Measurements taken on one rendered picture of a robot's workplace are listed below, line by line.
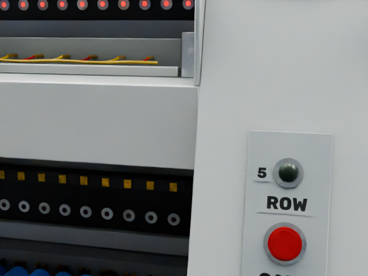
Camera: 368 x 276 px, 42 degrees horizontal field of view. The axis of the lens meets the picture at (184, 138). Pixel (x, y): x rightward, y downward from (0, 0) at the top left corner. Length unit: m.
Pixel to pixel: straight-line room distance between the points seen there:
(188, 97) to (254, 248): 0.08
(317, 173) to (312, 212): 0.02
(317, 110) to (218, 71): 0.05
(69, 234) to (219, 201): 0.24
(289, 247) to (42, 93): 0.15
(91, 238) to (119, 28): 0.19
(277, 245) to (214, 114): 0.07
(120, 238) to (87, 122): 0.19
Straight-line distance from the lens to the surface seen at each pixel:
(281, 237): 0.24
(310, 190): 0.24
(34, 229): 0.48
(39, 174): 0.46
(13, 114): 0.29
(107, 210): 0.44
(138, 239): 0.44
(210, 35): 0.26
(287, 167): 0.24
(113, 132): 0.27
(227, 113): 0.25
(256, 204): 0.24
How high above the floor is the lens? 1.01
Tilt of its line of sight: 4 degrees up
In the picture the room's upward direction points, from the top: 4 degrees clockwise
